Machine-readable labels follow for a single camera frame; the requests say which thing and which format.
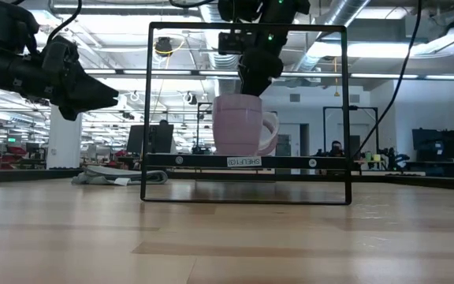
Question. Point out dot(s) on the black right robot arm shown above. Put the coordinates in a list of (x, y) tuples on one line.
[(262, 10)]

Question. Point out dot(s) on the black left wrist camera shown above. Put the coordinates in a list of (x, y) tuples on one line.
[(59, 51)]

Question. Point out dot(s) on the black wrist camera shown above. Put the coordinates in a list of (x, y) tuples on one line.
[(235, 42), (59, 51)]

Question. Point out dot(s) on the black background rig frame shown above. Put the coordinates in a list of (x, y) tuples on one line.
[(376, 130)]

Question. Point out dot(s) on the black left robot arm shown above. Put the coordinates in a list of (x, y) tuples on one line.
[(6, 73)]

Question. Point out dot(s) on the white building pillar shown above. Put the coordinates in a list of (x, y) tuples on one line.
[(64, 138)]

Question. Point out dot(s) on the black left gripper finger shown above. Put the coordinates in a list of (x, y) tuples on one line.
[(71, 112), (93, 92)]

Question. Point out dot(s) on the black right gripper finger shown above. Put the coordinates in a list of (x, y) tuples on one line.
[(272, 65), (252, 79)]

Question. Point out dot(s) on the folded grey cloth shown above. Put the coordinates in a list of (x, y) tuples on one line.
[(116, 175)]

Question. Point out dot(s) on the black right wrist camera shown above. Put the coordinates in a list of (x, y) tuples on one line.
[(235, 42)]

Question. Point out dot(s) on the ceiling-mounted black camera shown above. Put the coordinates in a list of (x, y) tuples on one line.
[(164, 45)]

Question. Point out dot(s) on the person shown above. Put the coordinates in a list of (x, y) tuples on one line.
[(336, 149)]

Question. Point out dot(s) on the wooden shelf with black frame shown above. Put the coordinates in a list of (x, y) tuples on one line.
[(246, 161)]

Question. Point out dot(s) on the black aluminium table frame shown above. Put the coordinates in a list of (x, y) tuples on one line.
[(428, 181)]

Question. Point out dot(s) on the large black background screen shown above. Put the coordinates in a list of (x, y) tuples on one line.
[(441, 144)]

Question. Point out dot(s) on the black background monitor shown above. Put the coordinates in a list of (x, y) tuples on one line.
[(152, 139)]

